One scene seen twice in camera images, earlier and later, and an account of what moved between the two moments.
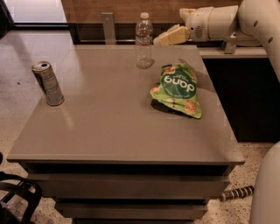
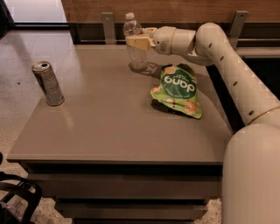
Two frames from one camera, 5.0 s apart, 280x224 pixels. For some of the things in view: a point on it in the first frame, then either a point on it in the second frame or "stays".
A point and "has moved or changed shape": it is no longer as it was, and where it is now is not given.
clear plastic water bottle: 143,38 has moved or changed shape
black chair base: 12,186 stays
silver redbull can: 48,83 stays
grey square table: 130,145 stays
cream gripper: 198,25 -> 163,39
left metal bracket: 108,18 stays
